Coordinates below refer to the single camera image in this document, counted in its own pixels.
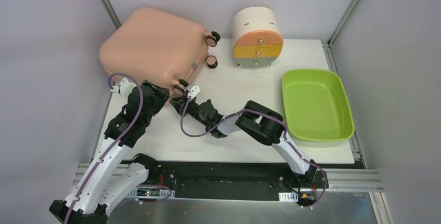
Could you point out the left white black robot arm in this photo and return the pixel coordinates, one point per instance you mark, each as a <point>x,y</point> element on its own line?
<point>94,197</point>

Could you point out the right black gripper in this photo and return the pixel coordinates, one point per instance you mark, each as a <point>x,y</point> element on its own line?
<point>180,102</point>

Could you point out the cream three-drawer round cabinet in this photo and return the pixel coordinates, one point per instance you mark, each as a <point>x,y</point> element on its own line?
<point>257,41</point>

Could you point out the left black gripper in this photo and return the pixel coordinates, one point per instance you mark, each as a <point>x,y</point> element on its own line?
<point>155,92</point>

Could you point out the green plastic tray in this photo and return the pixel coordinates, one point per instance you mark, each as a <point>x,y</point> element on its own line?
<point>316,106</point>

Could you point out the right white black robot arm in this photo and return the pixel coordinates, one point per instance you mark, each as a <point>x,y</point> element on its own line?
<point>259,122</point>

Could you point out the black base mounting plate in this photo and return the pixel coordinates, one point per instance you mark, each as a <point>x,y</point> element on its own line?
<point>250,191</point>

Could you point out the pink hard-shell suitcase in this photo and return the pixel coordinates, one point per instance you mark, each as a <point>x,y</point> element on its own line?
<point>159,47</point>

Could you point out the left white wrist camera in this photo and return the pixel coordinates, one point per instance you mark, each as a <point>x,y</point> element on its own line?
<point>124,87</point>

